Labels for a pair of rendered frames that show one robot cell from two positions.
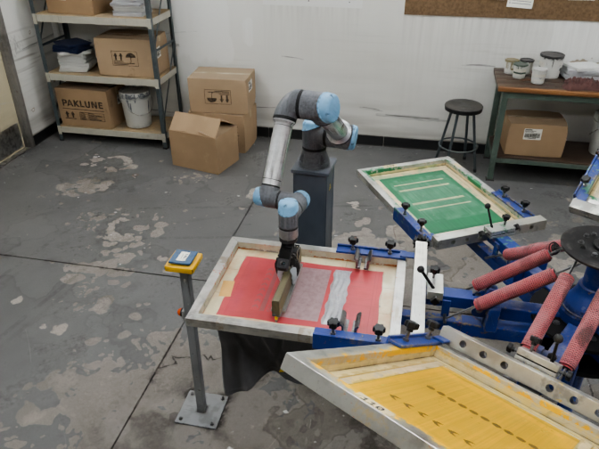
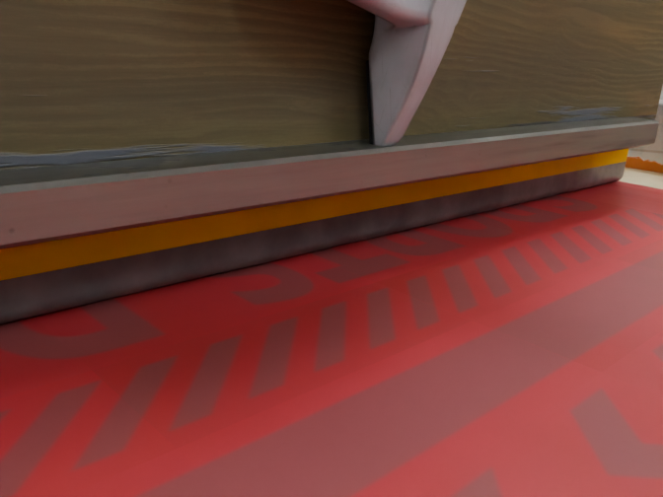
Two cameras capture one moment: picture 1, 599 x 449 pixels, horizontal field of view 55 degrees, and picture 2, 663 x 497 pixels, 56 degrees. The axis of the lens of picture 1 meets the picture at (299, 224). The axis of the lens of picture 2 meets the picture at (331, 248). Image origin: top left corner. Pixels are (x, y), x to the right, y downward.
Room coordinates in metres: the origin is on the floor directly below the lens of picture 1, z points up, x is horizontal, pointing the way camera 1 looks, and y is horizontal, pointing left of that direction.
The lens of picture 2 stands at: (2.02, 0.15, 1.01)
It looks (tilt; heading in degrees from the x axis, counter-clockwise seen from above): 18 degrees down; 214
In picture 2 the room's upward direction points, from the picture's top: 3 degrees clockwise
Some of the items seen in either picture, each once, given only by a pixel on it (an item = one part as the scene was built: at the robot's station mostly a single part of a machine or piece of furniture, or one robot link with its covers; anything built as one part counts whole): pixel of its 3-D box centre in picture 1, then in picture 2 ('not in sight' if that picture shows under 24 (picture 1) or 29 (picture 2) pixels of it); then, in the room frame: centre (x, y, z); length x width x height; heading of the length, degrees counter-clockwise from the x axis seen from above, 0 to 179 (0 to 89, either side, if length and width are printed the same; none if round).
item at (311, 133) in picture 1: (315, 132); not in sight; (2.56, -0.08, 1.37); 0.13 x 0.12 x 0.14; 69
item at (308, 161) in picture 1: (314, 154); not in sight; (2.57, -0.07, 1.25); 0.15 x 0.15 x 0.10
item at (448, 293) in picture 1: (448, 297); not in sight; (1.76, -0.57, 1.02); 0.17 x 0.06 x 0.05; 78
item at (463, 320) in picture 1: (411, 318); not in sight; (1.78, -0.44, 0.89); 1.24 x 0.06 x 0.06; 78
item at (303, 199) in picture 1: (293, 202); not in sight; (2.00, 0.02, 1.29); 0.11 x 0.11 x 0.08; 69
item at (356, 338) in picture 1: (355, 342); not in sight; (1.55, -0.20, 0.97); 0.30 x 0.05 x 0.07; 78
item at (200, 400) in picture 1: (193, 340); not in sight; (2.11, 0.51, 0.48); 0.22 x 0.22 x 0.96; 78
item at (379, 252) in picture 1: (370, 256); not in sight; (2.10, -0.31, 0.97); 0.30 x 0.05 x 0.07; 78
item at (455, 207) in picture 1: (455, 194); not in sight; (2.52, -0.77, 1.05); 1.08 x 0.61 x 0.23; 18
